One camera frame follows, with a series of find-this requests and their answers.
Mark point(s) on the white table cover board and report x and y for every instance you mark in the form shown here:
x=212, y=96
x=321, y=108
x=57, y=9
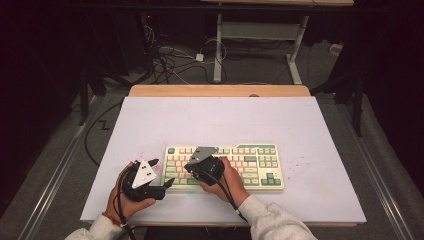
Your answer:
x=216, y=123

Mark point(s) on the white power adapter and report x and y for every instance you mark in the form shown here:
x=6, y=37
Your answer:
x=199, y=57

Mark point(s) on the cream green pink keyboard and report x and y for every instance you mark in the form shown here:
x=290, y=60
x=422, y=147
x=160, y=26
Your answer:
x=260, y=166

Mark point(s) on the black stand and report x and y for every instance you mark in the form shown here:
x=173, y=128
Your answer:
x=358, y=106
x=83, y=100

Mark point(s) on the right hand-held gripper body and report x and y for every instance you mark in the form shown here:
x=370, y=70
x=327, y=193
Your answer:
x=206, y=166

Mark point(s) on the small white floor box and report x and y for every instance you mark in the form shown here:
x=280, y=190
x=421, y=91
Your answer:
x=336, y=49

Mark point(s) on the white metal desk frame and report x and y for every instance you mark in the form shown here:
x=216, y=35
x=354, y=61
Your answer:
x=218, y=50

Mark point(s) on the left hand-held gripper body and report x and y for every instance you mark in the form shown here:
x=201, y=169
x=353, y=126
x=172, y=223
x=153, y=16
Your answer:
x=143, y=176

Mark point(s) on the person's right hand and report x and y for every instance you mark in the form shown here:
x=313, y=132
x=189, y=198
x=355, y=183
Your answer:
x=230, y=186

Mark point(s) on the metal floor rail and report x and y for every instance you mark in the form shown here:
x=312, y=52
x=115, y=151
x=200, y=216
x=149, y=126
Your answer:
x=376, y=180
x=56, y=173

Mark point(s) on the person's left hand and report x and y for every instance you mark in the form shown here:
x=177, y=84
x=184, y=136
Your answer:
x=131, y=208

